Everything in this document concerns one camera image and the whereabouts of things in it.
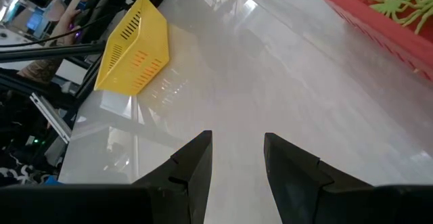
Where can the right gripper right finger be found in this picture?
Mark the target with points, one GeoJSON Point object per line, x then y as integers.
{"type": "Point", "coordinates": [294, 193]}

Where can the green plastic spider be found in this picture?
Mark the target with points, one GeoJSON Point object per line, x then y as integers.
{"type": "Point", "coordinates": [421, 4]}
{"type": "Point", "coordinates": [389, 5]}

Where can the red plastic basket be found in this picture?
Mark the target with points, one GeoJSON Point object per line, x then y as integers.
{"type": "Point", "coordinates": [389, 38]}

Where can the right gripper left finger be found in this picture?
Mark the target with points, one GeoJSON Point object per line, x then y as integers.
{"type": "Point", "coordinates": [189, 193]}

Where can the silver aluminium extrusion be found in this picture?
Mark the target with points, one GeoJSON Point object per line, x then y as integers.
{"type": "Point", "coordinates": [50, 115]}

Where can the yellow plastic basket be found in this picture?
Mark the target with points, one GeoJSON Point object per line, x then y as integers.
{"type": "Point", "coordinates": [149, 31]}

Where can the orange plastic spider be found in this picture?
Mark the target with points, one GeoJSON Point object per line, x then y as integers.
{"type": "Point", "coordinates": [139, 59]}
{"type": "Point", "coordinates": [149, 73]}

